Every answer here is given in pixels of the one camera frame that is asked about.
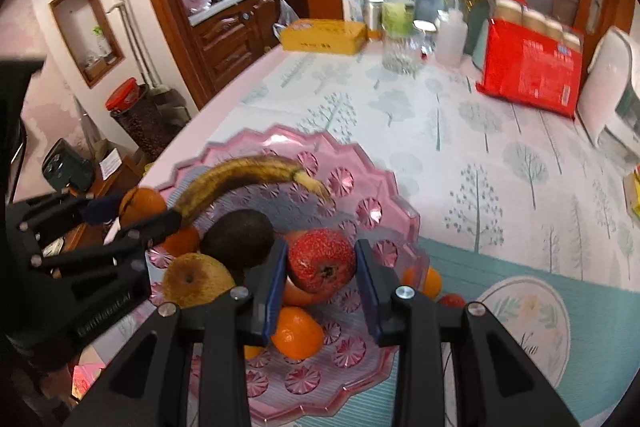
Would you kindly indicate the small red fruit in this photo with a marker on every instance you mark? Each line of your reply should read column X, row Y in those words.
column 451, row 300
column 322, row 259

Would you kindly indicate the beige lidded jar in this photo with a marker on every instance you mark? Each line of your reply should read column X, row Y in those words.
column 553, row 28
column 533, row 19
column 571, row 41
column 506, row 9

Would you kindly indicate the red lid plastic jar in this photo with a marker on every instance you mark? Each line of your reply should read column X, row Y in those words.
column 137, row 127

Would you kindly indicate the metal can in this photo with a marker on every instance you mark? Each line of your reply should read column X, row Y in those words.
column 373, row 12

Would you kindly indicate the grey green vase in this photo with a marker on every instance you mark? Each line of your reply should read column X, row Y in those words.
column 481, row 37

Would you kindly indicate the white paper card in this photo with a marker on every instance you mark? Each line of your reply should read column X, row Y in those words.
column 109, row 164

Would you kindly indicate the pink packet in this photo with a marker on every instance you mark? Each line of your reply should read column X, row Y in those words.
column 85, row 379

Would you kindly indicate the wooden side table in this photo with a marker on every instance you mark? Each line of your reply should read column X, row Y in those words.
column 120, row 182

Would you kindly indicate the spotted ripe banana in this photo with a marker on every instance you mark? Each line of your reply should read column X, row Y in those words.
column 235, row 172

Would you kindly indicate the white countertop appliance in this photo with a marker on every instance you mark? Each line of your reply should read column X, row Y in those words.
column 605, row 82

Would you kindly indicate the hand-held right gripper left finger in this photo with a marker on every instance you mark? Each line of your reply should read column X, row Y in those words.
column 272, row 292

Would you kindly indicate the white plastic bag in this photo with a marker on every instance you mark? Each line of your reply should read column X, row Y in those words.
column 287, row 19

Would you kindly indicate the wooden kitchen cabinet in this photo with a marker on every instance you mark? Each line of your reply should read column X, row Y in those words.
column 225, row 42

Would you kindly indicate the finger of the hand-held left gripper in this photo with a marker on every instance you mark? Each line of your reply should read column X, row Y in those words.
column 160, row 224
column 102, row 212

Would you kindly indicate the large orange mandarin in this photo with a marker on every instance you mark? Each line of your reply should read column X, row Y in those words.
column 297, row 332

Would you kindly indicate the small clear glass cup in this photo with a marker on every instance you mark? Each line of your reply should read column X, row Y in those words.
column 425, row 29

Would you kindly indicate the dark green small appliance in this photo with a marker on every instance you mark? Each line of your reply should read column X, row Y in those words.
column 65, row 167

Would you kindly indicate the dark avocado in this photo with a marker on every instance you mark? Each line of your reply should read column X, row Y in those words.
column 235, row 237

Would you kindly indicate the clear glass jar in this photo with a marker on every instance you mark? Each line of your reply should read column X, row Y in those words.
column 400, row 57

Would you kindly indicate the speckled yellow pear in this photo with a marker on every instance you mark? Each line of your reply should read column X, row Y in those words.
column 195, row 279

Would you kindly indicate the green label glass bottle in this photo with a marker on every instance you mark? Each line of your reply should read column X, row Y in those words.
column 398, row 9

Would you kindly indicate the small orange mandarin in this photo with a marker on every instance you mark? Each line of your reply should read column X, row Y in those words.
column 182, row 242
column 427, row 282

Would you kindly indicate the red plastic packet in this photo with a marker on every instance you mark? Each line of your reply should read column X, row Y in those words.
column 530, row 67

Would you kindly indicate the large wooden framed wall niche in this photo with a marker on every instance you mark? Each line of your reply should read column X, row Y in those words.
column 85, row 37

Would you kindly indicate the tree print tablecloth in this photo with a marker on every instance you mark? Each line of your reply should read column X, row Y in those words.
column 450, row 132

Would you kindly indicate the pink plastic fruit tray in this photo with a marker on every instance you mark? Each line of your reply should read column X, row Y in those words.
column 350, row 187

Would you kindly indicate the white plastic squeeze bottle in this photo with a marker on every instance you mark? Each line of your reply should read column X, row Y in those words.
column 450, row 42

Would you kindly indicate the white pole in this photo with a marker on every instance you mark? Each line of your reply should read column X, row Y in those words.
column 127, row 22

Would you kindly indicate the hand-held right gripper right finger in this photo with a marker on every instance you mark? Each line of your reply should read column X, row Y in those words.
column 370, row 292

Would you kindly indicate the yellow tin box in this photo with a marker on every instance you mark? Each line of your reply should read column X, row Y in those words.
column 320, row 37

